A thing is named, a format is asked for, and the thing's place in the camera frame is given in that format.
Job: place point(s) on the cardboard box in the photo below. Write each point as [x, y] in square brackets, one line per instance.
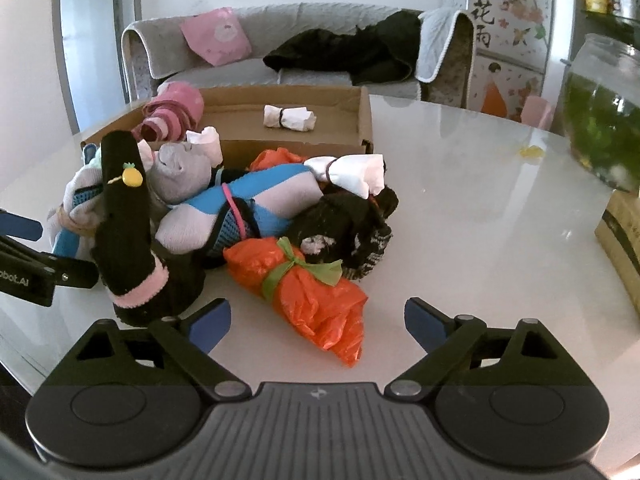
[235, 110]

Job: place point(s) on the black clothing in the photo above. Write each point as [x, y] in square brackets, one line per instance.
[350, 55]

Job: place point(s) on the black patterned sock bundle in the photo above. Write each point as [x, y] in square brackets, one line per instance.
[345, 225]

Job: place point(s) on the floral printed cabinet cover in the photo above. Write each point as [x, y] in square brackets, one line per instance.
[505, 35]

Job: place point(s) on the black sock pink cuff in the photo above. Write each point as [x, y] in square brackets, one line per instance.
[180, 280]

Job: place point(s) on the white sock bundle blue cuff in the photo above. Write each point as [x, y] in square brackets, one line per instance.
[75, 195]

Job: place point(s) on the grey sofa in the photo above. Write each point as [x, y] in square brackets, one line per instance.
[300, 17]

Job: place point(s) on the black sock pineapple charm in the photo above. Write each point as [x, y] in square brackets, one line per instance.
[122, 220]

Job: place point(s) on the white desktop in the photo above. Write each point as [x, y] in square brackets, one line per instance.
[475, 210]

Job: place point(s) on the blue and pale sock bundle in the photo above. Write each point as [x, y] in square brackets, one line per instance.
[285, 190]

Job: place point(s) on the grey door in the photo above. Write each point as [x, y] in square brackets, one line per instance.
[85, 50]

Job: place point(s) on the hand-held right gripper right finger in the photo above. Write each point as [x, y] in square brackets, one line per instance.
[422, 322]

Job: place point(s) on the pink cushion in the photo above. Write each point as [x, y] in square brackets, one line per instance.
[215, 35]

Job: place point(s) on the brown carton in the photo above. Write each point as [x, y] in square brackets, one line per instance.
[622, 245]

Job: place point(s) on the white roll black band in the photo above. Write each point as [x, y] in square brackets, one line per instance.
[292, 117]

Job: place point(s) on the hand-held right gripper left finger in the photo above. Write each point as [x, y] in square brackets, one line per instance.
[212, 322]

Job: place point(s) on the pink stool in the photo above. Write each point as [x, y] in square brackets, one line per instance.
[537, 112]

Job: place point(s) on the small yellow scrap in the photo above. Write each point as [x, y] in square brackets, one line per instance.
[531, 152]

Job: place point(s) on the glass fish bowl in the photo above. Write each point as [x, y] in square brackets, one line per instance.
[600, 110]

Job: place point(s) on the white quilted throw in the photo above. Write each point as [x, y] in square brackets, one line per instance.
[435, 45]

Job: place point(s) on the orange white socks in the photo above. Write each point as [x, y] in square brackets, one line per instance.
[310, 305]

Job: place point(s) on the pink fuzzy sock bundle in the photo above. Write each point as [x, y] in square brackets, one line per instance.
[172, 110]

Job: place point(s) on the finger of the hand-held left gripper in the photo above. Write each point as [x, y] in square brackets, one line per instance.
[20, 227]
[75, 272]

